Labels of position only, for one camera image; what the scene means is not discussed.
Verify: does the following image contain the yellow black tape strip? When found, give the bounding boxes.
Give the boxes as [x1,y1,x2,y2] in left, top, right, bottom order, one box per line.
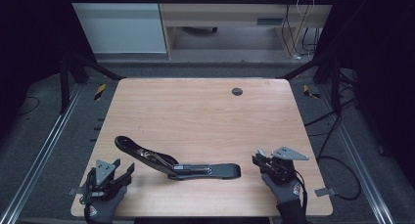
[93,83,108,102]
[302,84,321,100]

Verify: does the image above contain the black cables below desk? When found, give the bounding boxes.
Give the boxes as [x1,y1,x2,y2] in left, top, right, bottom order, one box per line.
[281,3,322,61]

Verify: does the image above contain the right hand-held gripper cable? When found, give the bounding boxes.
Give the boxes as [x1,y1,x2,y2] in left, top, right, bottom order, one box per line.
[293,170,309,216]

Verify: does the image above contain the black metal stand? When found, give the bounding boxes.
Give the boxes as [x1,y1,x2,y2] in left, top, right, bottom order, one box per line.
[58,51,125,115]
[282,54,344,115]

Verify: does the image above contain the white cabinet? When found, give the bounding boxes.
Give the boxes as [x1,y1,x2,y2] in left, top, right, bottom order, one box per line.
[67,0,168,55]

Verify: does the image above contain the white hanging cable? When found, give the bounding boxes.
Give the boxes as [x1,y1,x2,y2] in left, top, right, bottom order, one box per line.
[296,0,316,17]

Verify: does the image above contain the thin dark floor cable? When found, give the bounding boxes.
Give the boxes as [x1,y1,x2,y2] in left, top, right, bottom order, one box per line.
[18,96,41,116]

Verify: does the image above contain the left hand-held gripper cable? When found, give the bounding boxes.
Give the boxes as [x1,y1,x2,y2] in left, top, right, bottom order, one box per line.
[81,169,96,206]

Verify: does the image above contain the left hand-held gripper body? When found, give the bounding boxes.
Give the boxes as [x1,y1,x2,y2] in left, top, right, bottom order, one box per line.
[82,158,126,202]

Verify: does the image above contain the person's right hand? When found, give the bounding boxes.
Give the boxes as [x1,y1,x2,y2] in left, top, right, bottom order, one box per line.
[260,173,302,205]

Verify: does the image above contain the dark elongated object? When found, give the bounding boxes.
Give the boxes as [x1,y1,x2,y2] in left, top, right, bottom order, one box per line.
[179,26,218,35]

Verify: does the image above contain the hand-held gripper cable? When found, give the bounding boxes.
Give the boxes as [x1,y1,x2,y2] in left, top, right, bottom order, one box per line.
[81,169,96,206]
[293,170,309,216]

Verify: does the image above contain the light wooden desk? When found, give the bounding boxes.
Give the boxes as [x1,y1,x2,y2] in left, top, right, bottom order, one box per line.
[156,0,339,60]

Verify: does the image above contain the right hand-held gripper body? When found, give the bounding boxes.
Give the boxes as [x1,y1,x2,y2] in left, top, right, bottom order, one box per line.
[264,146,309,185]

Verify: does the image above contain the aluminium floor rail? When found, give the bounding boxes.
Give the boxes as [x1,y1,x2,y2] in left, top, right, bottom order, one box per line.
[317,86,395,224]
[0,83,84,224]

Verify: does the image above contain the black stapler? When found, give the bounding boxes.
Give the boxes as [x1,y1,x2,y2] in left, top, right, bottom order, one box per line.
[114,135,242,181]

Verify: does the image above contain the black floor cable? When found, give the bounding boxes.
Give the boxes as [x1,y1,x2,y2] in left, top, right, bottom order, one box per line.
[304,96,363,202]

